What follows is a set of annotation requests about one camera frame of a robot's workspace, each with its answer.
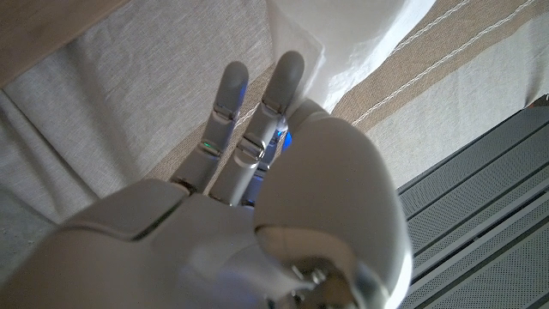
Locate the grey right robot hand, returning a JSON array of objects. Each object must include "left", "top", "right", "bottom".
[{"left": 0, "top": 50, "right": 413, "bottom": 309}]

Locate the white tissue sheet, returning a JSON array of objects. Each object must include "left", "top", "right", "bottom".
[{"left": 265, "top": 0, "right": 437, "bottom": 115}]

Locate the beige striped curtain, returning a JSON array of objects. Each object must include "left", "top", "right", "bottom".
[{"left": 0, "top": 0, "right": 549, "bottom": 276}]

